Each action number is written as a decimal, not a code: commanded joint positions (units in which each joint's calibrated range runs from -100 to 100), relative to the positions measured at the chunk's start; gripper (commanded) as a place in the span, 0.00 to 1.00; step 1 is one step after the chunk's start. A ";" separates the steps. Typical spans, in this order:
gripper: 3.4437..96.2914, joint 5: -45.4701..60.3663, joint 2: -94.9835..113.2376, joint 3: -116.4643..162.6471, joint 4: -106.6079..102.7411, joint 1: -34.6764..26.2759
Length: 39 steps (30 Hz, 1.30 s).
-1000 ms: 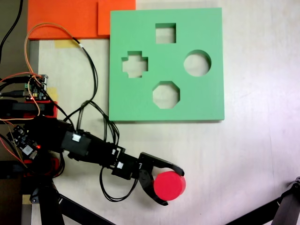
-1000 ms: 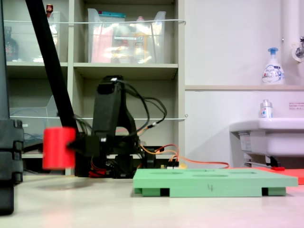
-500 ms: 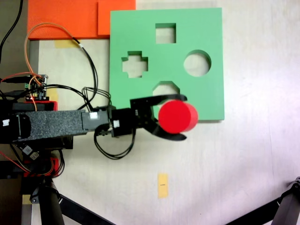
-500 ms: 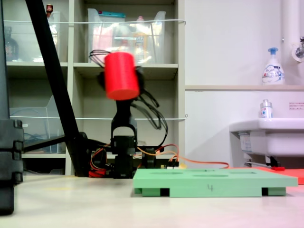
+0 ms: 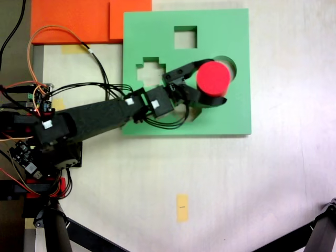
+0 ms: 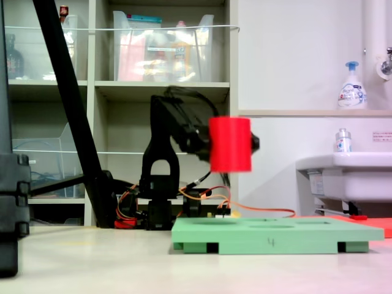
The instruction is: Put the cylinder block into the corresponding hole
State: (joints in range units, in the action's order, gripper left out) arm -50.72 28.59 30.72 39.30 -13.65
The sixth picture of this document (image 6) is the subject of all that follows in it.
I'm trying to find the small circuit board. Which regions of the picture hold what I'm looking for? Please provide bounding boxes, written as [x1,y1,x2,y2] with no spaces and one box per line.
[206,207,233,219]

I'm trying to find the white sink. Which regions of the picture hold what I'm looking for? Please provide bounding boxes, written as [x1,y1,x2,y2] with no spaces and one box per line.
[295,151,392,216]

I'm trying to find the small clear sanitizer bottle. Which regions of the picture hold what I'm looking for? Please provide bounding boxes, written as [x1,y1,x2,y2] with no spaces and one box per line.
[334,127,353,153]

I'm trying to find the red cylinder block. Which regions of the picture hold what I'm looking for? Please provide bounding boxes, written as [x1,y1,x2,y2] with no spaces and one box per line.
[209,116,252,173]

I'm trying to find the black clamp knob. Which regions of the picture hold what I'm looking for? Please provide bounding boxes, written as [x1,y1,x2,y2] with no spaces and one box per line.
[183,195,202,219]

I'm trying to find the notched black stack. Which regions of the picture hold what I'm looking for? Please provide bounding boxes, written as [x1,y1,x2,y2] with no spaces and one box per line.
[0,153,31,278]

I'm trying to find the clear angled storage bin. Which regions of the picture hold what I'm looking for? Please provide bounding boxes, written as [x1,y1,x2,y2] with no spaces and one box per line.
[12,122,87,200]

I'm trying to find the yellow label spray bottle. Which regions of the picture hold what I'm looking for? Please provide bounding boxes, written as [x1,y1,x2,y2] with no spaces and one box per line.
[170,20,193,81]

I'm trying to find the white blue pump bottle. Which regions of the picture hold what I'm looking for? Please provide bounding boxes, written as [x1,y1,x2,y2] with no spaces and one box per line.
[336,61,369,110]

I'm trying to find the dark glass bottle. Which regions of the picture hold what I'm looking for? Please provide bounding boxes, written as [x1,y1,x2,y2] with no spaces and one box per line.
[5,33,25,80]

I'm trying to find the clear bin with supplies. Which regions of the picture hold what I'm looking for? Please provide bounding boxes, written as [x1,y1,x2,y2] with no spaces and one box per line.
[112,10,215,83]

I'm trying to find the thin orange cable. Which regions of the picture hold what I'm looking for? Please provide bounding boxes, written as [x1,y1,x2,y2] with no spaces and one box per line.
[179,185,296,219]

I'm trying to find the black tripod leg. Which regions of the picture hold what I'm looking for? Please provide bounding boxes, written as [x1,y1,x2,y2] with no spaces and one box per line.
[29,0,137,230]
[0,0,13,154]

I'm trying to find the green shape sorter board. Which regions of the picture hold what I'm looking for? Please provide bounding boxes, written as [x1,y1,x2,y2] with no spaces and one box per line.
[170,216,385,255]

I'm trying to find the beige shelf unit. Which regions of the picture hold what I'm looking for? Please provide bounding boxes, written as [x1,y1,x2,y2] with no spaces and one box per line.
[0,0,240,227]

